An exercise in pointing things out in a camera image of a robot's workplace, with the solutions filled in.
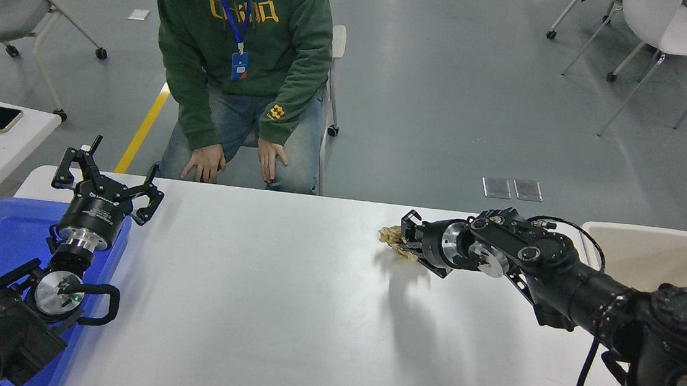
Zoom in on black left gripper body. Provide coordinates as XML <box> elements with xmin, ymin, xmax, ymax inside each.
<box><xmin>56</xmin><ymin>188</ymin><xmax>133</xmax><ymax>248</ymax></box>

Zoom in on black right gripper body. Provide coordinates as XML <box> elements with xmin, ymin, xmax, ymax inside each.
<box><xmin>416</xmin><ymin>217</ymin><xmax>450</xmax><ymax>271</ymax></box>

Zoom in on tan paper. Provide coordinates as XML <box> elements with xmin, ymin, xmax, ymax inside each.
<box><xmin>375</xmin><ymin>224</ymin><xmax>423</xmax><ymax>266</ymax></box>

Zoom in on person's right hand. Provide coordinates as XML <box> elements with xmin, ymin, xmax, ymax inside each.
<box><xmin>180</xmin><ymin>141</ymin><xmax>229</xmax><ymax>185</ymax></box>

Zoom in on person's left hand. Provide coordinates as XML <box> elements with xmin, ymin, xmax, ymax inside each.
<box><xmin>253</xmin><ymin>138</ymin><xmax>291</xmax><ymax>186</ymax></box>

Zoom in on silver floor plate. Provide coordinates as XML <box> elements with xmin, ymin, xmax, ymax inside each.
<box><xmin>481</xmin><ymin>177</ymin><xmax>512</xmax><ymax>200</ymax></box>
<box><xmin>512</xmin><ymin>178</ymin><xmax>544</xmax><ymax>202</ymax></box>

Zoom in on blue id badge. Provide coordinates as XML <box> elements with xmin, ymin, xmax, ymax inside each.
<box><xmin>230</xmin><ymin>51</ymin><xmax>251</xmax><ymax>82</ymax></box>

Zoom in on grey office chair white armrests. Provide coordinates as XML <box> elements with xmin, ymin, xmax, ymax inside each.
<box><xmin>237</xmin><ymin>0</ymin><xmax>352</xmax><ymax>196</ymax></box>

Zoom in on large pale bin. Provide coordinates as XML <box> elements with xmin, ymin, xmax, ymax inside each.
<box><xmin>568</xmin><ymin>219</ymin><xmax>687</xmax><ymax>386</ymax></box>

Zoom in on white chair legs with casters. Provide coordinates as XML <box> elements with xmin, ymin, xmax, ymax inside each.
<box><xmin>542</xmin><ymin>0</ymin><xmax>656</xmax><ymax>87</ymax></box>

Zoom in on white chair thin metal legs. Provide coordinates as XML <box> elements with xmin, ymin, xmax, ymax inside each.
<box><xmin>556</xmin><ymin>0</ymin><xmax>687</xmax><ymax>144</ymax></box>

